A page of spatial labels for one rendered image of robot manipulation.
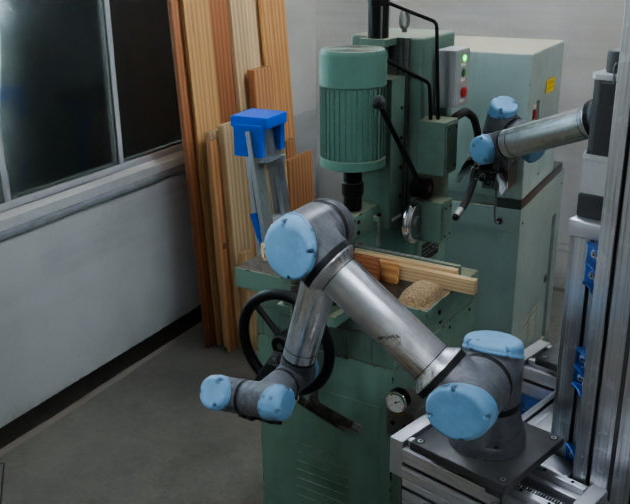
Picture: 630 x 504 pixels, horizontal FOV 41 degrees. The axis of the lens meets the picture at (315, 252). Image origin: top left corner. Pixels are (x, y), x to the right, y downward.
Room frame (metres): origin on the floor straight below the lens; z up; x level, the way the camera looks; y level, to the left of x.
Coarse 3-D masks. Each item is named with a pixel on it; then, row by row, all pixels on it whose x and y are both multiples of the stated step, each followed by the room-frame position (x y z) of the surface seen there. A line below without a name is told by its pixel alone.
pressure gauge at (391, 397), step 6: (396, 390) 1.89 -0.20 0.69; (402, 390) 1.89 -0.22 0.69; (390, 396) 1.89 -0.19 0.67; (396, 396) 1.88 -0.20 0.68; (402, 396) 1.87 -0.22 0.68; (408, 396) 1.89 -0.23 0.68; (390, 402) 1.89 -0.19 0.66; (402, 402) 1.87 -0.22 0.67; (408, 402) 1.88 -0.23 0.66; (390, 408) 1.89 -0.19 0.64; (396, 408) 1.88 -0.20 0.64; (402, 408) 1.87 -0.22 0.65; (402, 414) 1.90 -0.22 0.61
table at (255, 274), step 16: (256, 256) 2.31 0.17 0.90; (240, 272) 2.22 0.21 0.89; (256, 272) 2.19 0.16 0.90; (272, 272) 2.19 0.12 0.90; (256, 288) 2.19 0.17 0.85; (272, 288) 2.16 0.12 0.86; (400, 288) 2.06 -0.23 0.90; (432, 304) 1.95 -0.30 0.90; (448, 304) 2.02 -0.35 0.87; (336, 320) 1.95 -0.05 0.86; (432, 320) 1.94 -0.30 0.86
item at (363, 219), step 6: (366, 204) 2.27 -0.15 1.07; (372, 204) 2.27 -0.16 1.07; (360, 210) 2.21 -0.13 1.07; (366, 210) 2.21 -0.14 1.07; (372, 210) 2.24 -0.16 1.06; (354, 216) 2.16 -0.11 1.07; (360, 216) 2.18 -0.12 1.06; (366, 216) 2.21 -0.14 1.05; (372, 216) 2.24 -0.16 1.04; (360, 222) 2.18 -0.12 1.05; (366, 222) 2.21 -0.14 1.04; (372, 222) 2.24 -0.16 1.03; (360, 228) 2.18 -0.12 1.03; (366, 228) 2.21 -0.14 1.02; (372, 228) 2.24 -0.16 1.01; (360, 234) 2.18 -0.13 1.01; (354, 240) 2.16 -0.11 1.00
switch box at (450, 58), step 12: (444, 48) 2.40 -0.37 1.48; (456, 48) 2.40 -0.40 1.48; (468, 48) 2.42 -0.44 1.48; (444, 60) 2.37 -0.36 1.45; (456, 60) 2.35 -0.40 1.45; (468, 60) 2.42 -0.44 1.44; (444, 72) 2.37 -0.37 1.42; (456, 72) 2.36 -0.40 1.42; (468, 72) 2.43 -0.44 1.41; (444, 84) 2.37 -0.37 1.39; (456, 84) 2.36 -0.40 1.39; (444, 96) 2.37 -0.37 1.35; (456, 96) 2.36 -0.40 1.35
